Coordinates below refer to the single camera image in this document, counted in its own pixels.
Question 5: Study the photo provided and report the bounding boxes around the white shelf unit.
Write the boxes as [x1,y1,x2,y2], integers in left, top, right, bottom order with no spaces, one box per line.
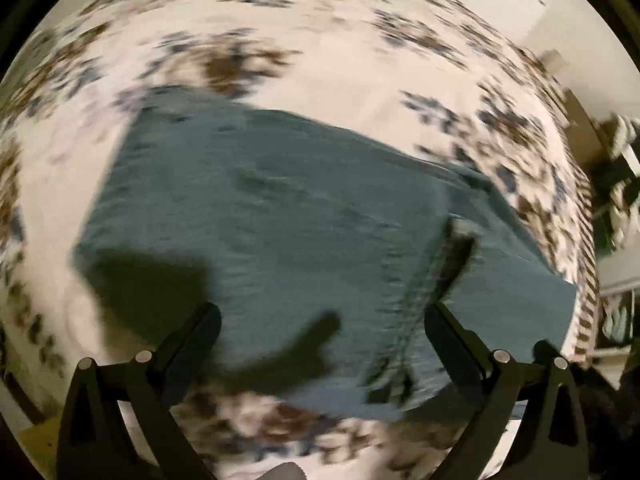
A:
[590,115,640,361]

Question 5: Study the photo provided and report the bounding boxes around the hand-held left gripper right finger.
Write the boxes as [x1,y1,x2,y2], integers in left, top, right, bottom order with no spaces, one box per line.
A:
[424,302,590,480]

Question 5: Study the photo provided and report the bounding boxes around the floral printed bedsheet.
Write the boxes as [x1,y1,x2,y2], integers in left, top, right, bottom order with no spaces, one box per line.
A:
[0,0,601,480]

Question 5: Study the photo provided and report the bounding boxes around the blue-grey pants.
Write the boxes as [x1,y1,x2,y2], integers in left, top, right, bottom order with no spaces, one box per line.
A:
[73,86,579,422]

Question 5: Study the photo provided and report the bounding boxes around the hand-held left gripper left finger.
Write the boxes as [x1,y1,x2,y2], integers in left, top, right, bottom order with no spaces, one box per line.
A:
[56,301,223,480]

